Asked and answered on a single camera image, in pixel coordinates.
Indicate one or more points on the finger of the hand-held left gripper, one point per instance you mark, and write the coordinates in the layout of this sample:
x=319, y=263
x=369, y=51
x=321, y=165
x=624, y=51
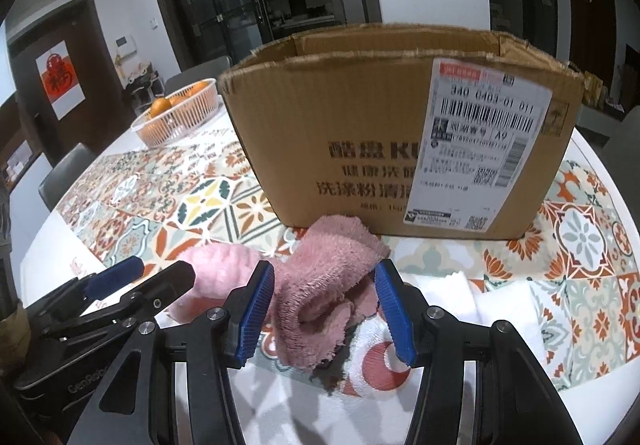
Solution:
x=160, y=290
x=115, y=275

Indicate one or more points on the shoe rack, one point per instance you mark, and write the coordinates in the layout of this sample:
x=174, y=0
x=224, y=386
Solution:
x=145, y=82

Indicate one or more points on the grey dining chair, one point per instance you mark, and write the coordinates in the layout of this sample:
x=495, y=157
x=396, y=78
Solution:
x=622, y=145
x=200, y=70
x=65, y=175

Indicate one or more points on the dark wooden wardrobe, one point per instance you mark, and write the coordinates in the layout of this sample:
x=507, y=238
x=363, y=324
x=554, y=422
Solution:
x=595, y=0

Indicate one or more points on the white wall intercom panel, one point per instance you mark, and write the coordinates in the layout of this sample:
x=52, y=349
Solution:
x=125, y=46

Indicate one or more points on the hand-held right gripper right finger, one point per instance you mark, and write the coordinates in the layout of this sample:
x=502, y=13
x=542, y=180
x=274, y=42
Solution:
x=395, y=310

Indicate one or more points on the cardboard box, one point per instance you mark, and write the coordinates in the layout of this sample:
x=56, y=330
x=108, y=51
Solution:
x=350, y=125

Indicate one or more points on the white plastic fruit basket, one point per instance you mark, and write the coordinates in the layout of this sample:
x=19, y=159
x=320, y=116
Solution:
x=175, y=125

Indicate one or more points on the white tissue cloth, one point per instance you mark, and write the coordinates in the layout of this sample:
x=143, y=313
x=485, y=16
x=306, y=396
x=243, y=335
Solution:
x=480, y=305

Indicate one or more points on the patterned table runner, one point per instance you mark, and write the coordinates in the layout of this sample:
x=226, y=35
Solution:
x=200, y=205

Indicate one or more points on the mauve fuzzy cloth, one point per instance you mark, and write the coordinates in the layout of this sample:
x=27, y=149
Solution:
x=320, y=285

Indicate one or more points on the dark wooden door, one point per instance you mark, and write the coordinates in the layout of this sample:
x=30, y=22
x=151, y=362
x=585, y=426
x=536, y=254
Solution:
x=95, y=75

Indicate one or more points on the yellow packages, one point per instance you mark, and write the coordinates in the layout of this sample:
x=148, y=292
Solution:
x=595, y=90

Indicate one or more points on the pile of oranges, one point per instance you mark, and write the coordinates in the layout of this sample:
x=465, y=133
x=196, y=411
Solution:
x=161, y=106

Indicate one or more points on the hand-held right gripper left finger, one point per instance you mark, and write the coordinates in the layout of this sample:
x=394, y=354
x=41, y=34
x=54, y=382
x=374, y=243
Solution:
x=250, y=315

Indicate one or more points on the red white door poster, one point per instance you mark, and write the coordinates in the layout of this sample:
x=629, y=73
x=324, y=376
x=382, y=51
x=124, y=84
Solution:
x=59, y=80

